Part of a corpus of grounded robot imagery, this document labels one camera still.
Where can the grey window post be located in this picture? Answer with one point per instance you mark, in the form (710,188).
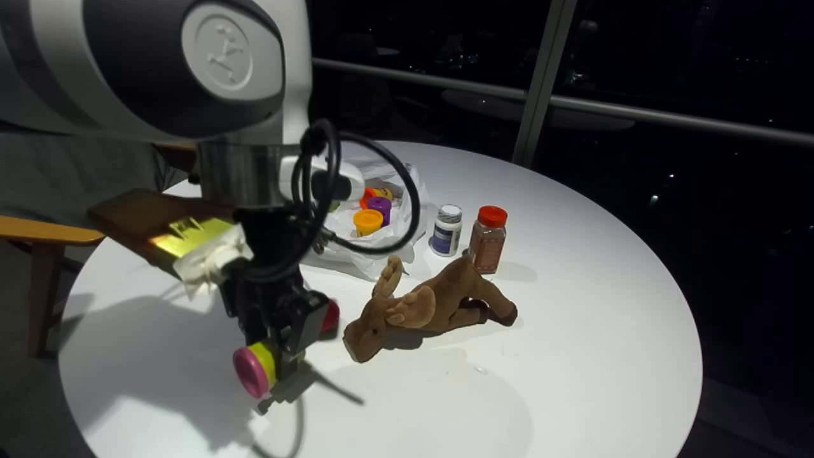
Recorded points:
(544,77)

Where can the spice jar red lid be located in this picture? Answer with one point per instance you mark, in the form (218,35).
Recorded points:
(490,242)

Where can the purple play-doh tub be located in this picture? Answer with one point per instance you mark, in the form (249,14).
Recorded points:
(383,210)

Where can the white bottle purple label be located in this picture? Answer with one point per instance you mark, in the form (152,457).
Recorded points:
(446,230)

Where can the white plastic bag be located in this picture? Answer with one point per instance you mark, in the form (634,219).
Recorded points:
(397,245)

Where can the grey armchair wooden armrests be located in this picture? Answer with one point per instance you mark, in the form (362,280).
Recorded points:
(34,230)

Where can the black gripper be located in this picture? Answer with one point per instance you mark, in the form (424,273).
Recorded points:
(272,271)

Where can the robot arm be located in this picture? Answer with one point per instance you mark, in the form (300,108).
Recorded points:
(143,66)

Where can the green tub pink lid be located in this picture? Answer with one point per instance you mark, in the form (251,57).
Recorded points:
(254,371)

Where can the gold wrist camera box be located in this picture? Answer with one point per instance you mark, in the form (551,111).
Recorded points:
(200,245)

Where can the small yellow tub orange lid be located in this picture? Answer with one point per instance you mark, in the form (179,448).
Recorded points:
(371,194)

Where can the brown plush animal toy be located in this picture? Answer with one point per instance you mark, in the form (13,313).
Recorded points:
(424,308)

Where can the grey horizontal window rail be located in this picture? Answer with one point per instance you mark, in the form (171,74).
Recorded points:
(644,117)

